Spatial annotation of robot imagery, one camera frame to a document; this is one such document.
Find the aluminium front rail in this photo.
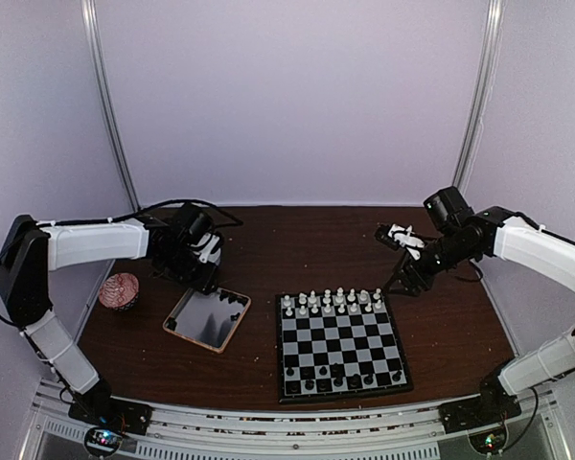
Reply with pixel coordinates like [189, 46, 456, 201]
[14, 379, 575, 459]

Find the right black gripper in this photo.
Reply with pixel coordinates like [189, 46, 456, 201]
[383, 228, 476, 297]

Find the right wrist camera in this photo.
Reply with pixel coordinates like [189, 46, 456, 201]
[375, 223, 425, 260]

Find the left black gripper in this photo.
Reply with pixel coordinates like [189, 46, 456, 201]
[158, 245, 219, 294]

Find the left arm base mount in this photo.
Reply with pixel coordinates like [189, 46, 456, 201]
[68, 399, 153, 459]

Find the red patterned bowl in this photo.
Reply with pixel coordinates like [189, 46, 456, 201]
[98, 272, 140, 311]

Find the left aluminium frame post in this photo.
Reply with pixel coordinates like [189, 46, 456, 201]
[80, 0, 140, 211]

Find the wooden rimmed black tray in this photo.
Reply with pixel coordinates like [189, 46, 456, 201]
[163, 287, 251, 354]

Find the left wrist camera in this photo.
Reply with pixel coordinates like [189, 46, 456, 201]
[190, 232, 223, 265]

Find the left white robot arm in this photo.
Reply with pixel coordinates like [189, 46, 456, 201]
[0, 199, 222, 426]

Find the aluminium frame post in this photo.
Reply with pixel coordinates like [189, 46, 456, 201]
[80, 0, 140, 211]
[452, 0, 506, 193]

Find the right aluminium frame post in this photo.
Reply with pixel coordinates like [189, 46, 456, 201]
[452, 0, 506, 193]

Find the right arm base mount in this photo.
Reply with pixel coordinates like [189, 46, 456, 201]
[439, 396, 521, 457]

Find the white ceramic bowl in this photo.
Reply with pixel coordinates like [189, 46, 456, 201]
[198, 237, 221, 265]

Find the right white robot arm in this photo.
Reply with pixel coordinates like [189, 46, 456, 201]
[375, 186, 575, 424]

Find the black grey chessboard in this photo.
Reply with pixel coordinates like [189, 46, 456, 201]
[275, 287, 414, 404]

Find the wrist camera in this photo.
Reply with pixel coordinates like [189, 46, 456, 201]
[375, 223, 425, 260]
[190, 232, 223, 265]

